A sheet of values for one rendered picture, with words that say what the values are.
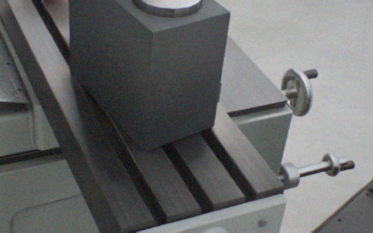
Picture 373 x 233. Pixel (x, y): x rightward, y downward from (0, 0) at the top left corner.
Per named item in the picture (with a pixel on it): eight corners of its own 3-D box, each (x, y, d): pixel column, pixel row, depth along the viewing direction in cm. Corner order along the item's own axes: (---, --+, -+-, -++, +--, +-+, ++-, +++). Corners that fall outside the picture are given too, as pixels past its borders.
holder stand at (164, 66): (135, 54, 111) (142, -63, 99) (215, 127, 98) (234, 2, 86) (68, 72, 105) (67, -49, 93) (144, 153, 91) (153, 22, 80)
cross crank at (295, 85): (294, 95, 170) (303, 55, 163) (320, 123, 162) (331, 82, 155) (238, 107, 164) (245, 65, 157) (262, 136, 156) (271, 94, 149)
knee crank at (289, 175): (344, 160, 166) (350, 141, 162) (359, 176, 162) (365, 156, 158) (267, 180, 158) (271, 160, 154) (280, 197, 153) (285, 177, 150)
